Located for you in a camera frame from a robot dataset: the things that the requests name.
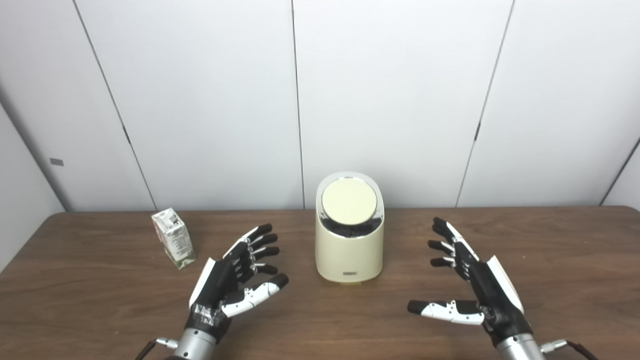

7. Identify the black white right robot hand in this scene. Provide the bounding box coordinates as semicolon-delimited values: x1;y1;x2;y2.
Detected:
407;217;533;347

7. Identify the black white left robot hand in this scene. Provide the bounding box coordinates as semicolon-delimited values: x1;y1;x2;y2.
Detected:
187;223;290;343

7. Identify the white green milk carton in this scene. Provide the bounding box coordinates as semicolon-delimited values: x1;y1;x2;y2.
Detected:
151;208;196;270

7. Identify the cream-colored bin body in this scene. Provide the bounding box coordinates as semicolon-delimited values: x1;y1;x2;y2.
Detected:
315;172;385;286

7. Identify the cream round bin lid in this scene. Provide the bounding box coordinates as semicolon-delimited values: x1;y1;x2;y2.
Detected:
321;177;378;226

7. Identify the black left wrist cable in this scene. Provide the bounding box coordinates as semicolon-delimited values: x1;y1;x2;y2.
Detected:
135;338;180;360

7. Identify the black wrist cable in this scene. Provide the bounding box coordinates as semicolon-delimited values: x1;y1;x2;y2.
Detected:
539;339;599;360
135;338;180;360

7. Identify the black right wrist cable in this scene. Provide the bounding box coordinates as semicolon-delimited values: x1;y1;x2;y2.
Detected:
539;339;599;360

